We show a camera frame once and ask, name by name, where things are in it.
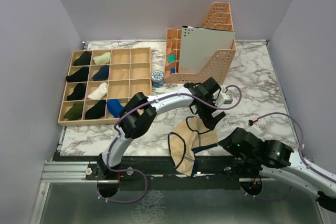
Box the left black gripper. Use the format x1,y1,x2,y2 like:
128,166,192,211
195,95,225,130

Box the beige underwear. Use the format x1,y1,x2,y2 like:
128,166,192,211
167,116,218,177

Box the blue boxer underwear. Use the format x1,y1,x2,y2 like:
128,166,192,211
107,99,123,118

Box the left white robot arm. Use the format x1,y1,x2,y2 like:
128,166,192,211
97,77,226,179

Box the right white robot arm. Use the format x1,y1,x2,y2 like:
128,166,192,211
218,127,335,212

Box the grey white folder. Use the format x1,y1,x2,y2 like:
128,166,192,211
179,26,235,73

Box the blue patterned round tin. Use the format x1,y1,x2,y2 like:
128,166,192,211
151,70,164,88

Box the peach file organizer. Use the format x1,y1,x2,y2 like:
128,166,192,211
164,2,237,84

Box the navy rolled sock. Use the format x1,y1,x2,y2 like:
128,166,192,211
92,65,109,81

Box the pale green rolled sock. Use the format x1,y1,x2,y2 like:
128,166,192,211
93,52,111,65

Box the white rolled sock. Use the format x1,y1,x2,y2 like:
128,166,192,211
87,82,108,100

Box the wooden compartment tray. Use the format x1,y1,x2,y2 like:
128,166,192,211
58,47,152,126

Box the black rolled sock bottom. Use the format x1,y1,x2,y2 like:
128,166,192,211
85,100,106,120

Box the black rolled sock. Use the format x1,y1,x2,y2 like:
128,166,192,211
66,67,89,82
85,100,106,120
66,83,86,101
73,51,92,66

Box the black rolled sock top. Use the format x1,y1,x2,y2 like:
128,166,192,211
73,51,92,66

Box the dark green rolled sock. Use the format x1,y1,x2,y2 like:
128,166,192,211
64,103,83,121

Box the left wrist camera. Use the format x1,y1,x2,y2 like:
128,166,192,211
216,92,233,107

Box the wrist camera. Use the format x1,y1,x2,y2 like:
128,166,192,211
216,92,233,107
247,125,261,136

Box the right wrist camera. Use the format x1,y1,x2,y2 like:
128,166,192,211
247,125,261,136

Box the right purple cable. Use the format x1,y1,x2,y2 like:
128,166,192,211
240,112,336,203

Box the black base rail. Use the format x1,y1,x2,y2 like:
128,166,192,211
85,154,262,190

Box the aluminium extrusion rail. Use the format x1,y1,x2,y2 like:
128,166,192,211
40,161,91,183

